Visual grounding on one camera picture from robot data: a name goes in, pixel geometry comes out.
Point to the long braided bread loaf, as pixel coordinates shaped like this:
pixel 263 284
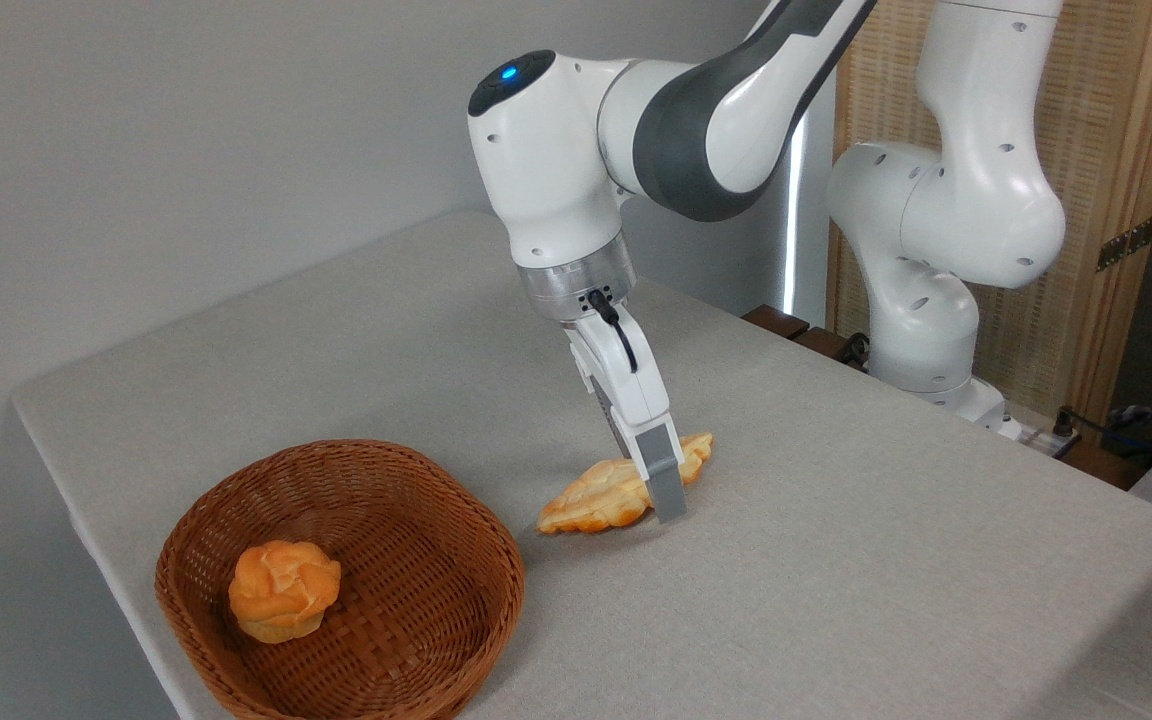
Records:
pixel 596 497

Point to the round orange bread bun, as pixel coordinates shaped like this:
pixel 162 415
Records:
pixel 284 590

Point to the dark brown wooden block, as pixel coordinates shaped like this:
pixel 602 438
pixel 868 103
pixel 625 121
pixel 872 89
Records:
pixel 821 343
pixel 776 321

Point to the brown woven wicker basket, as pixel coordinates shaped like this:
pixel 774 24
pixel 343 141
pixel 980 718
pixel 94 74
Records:
pixel 406 610

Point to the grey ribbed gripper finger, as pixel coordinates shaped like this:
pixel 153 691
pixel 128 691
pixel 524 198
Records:
pixel 618 425
pixel 664 470

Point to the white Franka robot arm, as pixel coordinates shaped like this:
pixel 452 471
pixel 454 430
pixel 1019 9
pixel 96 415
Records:
pixel 556 150

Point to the dark metal screen hinge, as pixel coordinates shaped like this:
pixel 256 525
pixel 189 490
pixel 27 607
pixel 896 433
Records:
pixel 1126 243

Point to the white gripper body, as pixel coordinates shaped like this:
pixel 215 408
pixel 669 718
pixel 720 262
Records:
pixel 626 375

